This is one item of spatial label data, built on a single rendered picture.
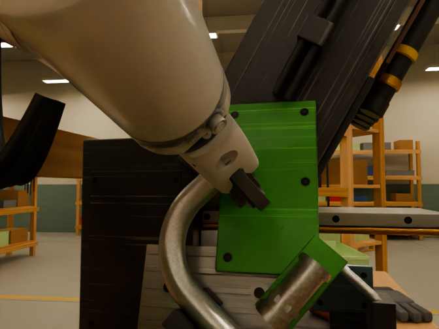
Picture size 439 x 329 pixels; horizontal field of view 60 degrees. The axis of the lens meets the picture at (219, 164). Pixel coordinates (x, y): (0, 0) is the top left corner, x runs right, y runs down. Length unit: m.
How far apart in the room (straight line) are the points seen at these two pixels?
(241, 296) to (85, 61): 0.34
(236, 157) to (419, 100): 10.11
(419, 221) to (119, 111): 0.45
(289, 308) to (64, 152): 0.54
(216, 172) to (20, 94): 11.46
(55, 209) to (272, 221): 10.51
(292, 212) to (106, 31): 0.33
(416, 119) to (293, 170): 9.85
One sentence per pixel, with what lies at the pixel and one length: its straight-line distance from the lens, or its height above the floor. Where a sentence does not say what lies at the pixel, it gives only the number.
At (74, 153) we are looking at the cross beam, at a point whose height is 1.23.
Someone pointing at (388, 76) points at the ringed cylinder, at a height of 1.35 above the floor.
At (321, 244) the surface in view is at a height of 1.10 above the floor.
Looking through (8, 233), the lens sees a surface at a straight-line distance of 6.92.
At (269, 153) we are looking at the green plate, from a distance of 0.46.
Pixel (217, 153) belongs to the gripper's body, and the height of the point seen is 1.19.
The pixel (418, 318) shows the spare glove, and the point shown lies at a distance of 0.88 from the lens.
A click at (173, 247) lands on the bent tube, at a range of 0.43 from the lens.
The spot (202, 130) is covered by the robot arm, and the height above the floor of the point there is 1.20.
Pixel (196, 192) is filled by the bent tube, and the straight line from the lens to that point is 0.43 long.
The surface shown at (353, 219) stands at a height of 1.12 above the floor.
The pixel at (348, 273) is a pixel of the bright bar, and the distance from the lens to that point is 0.59.
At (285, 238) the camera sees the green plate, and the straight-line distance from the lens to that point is 0.44.
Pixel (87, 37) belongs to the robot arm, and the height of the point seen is 1.22.
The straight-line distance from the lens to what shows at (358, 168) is 3.40.
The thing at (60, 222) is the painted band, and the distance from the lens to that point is 10.84.
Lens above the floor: 1.17
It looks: 3 degrees up
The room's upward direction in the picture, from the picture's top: straight up
